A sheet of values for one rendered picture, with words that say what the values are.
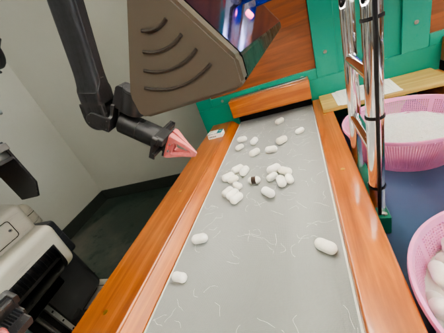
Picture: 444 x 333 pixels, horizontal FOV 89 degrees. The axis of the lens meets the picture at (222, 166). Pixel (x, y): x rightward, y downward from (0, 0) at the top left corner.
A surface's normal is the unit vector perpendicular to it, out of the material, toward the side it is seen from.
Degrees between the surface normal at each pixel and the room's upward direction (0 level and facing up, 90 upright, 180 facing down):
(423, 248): 72
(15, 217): 98
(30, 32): 90
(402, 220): 0
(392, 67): 90
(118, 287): 0
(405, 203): 0
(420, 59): 90
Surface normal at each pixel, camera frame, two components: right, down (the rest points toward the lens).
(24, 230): 0.97, -0.08
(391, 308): -0.33, -0.82
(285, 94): -0.25, 0.54
